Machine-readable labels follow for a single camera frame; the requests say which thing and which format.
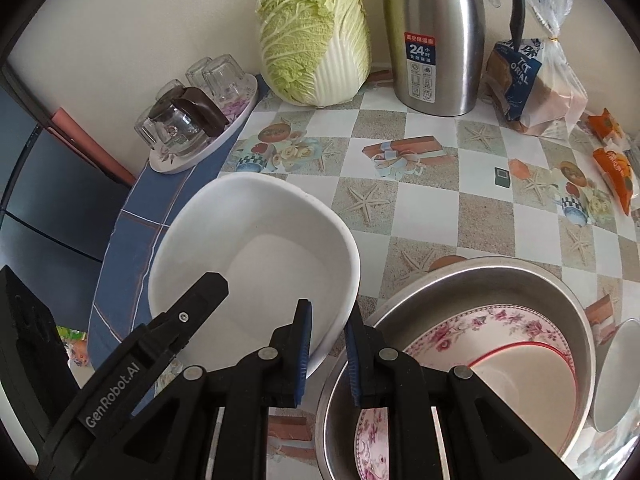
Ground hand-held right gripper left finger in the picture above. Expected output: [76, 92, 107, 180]
[140, 299, 314, 480]

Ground red patterned white bowl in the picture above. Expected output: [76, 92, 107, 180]
[467, 342, 577, 463]

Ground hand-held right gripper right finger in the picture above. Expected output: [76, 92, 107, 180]
[344, 310, 573, 480]

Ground white oval tray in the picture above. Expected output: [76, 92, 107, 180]
[148, 74, 260, 176]

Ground napa cabbage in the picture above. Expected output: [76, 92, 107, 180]
[256, 0, 372, 107]

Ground large stainless steel basin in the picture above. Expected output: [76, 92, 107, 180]
[315, 256, 598, 480]

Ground colourful floral cloth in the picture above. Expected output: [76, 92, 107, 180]
[55, 326, 92, 367]

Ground salmon pink board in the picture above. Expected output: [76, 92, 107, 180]
[47, 107, 137, 187]

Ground dark grey cabinet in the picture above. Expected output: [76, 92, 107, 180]
[0, 77, 108, 311]

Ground pink floral plate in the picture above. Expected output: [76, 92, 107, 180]
[354, 304, 571, 480]

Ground orange snack packet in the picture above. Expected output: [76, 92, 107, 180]
[592, 145, 636, 216]
[585, 108, 626, 144]

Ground bagged sliced bread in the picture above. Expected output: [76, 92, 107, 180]
[482, 0, 590, 137]

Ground stainless steel thermos jug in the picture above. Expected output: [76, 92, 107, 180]
[382, 0, 526, 117]

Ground small clear drinking glass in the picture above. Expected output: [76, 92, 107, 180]
[134, 106, 161, 150]
[155, 79, 186, 103]
[186, 56, 216, 91]
[202, 53, 246, 106]

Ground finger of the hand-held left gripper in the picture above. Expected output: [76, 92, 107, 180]
[131, 271, 230, 361]

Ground glass teapot brown lid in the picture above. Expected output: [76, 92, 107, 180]
[149, 86, 229, 155]

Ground floral white bowl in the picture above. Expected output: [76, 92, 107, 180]
[592, 318, 640, 433]

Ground white square bowl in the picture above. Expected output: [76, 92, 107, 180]
[147, 172, 362, 380]

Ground checkered printed tablecloth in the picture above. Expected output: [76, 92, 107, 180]
[87, 67, 640, 480]

